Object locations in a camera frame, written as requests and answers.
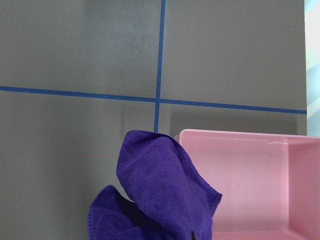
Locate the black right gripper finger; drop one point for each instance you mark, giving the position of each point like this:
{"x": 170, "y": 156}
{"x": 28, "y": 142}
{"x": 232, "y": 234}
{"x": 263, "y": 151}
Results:
{"x": 193, "y": 235}

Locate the purple microfiber cloth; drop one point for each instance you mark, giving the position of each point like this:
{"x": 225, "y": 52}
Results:
{"x": 166, "y": 197}

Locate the pink plastic tray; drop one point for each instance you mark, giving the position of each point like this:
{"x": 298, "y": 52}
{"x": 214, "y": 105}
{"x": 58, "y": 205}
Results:
{"x": 270, "y": 183}

